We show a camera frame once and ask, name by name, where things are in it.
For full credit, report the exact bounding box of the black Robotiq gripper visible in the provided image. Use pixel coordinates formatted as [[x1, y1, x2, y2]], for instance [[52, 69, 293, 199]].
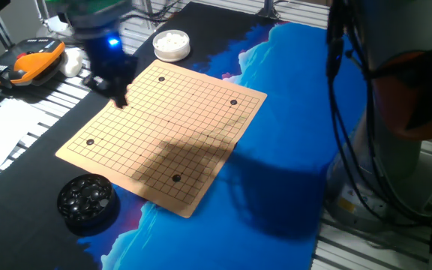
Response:
[[82, 31, 139, 110]]

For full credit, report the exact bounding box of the white paper sheet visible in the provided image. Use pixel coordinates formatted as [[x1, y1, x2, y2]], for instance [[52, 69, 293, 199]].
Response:
[[0, 97, 58, 188]]

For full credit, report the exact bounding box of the blue black printed mat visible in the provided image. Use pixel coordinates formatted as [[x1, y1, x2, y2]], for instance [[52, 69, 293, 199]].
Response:
[[0, 1, 367, 270]]

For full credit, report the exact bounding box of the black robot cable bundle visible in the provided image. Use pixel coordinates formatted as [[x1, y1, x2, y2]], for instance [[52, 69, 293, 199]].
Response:
[[326, 0, 432, 226]]

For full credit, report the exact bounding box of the white round stone bowl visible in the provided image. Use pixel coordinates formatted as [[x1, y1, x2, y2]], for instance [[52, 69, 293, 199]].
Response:
[[151, 28, 191, 63]]

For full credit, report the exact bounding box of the tan go board sheet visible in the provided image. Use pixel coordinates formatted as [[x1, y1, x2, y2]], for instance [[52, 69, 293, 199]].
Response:
[[55, 59, 269, 219]]

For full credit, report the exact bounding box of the orange grey teach pendant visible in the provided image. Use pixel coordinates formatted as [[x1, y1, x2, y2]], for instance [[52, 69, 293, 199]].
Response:
[[0, 36, 67, 90]]

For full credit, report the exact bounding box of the black round stone bowl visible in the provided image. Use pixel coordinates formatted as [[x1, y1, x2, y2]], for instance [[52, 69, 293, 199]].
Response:
[[56, 172, 120, 230]]

